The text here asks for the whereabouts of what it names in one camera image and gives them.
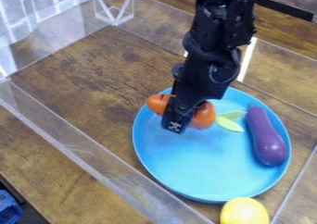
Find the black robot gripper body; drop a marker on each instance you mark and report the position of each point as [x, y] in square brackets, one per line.
[205, 74]

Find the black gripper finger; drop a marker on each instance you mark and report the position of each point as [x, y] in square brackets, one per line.
[175, 122]

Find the orange toy carrot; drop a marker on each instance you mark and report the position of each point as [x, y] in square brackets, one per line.
[225, 120]

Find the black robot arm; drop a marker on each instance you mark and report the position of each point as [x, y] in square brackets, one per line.
[222, 27]

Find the blue round plate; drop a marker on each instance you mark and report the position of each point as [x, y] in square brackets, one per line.
[209, 166]

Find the purple toy eggplant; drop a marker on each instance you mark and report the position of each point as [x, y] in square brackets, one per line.
[269, 146]

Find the yellow toy fruit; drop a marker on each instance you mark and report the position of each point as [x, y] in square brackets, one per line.
[243, 210]

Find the blue plastic object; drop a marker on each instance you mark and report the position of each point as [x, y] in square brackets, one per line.
[11, 211]

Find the clear acrylic enclosure wall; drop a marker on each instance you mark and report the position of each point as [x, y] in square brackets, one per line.
[80, 61]

